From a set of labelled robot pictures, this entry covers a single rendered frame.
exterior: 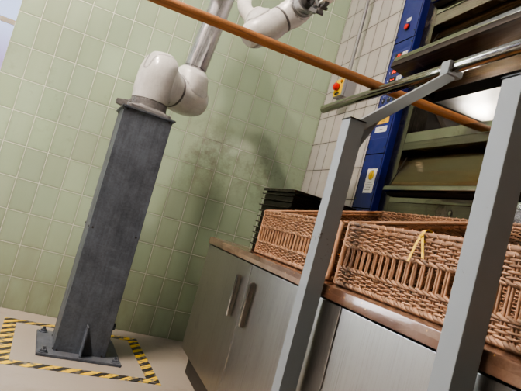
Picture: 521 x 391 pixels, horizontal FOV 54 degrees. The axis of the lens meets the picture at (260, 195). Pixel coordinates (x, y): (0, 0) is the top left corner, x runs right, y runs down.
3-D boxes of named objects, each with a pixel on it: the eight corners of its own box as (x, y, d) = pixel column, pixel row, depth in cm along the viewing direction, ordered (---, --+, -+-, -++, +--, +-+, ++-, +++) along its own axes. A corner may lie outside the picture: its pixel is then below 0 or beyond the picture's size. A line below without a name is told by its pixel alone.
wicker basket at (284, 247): (366, 281, 196) (384, 211, 198) (475, 318, 143) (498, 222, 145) (250, 251, 180) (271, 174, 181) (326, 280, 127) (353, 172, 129)
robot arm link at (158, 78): (122, 93, 214) (136, 43, 216) (151, 108, 230) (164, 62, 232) (150, 97, 206) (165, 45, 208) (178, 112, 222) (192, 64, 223)
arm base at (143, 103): (112, 107, 220) (115, 95, 221) (161, 123, 229) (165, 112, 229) (117, 102, 203) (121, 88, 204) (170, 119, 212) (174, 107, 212)
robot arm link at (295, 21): (321, 12, 191) (294, 28, 187) (304, 24, 205) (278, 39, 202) (307, -15, 189) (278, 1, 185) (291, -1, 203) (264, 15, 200)
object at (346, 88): (343, 102, 266) (348, 84, 267) (353, 99, 257) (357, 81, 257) (330, 98, 264) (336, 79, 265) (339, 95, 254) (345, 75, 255)
